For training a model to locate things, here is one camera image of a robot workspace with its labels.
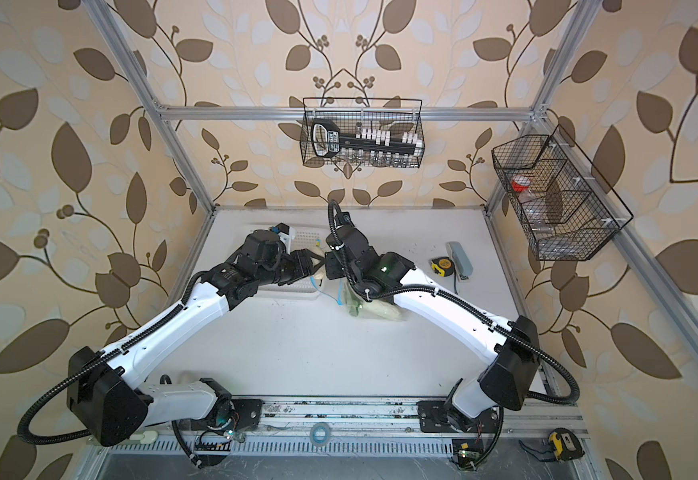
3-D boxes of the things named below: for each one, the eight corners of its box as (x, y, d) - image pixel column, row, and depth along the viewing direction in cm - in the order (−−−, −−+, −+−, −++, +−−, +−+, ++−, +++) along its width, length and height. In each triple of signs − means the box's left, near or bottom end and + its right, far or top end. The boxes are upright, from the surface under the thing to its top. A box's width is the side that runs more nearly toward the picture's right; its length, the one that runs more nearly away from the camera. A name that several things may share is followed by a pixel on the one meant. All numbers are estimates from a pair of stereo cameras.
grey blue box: (458, 281, 101) (461, 274, 97) (446, 249, 109) (449, 241, 106) (471, 280, 101) (475, 272, 97) (458, 248, 110) (462, 240, 106)
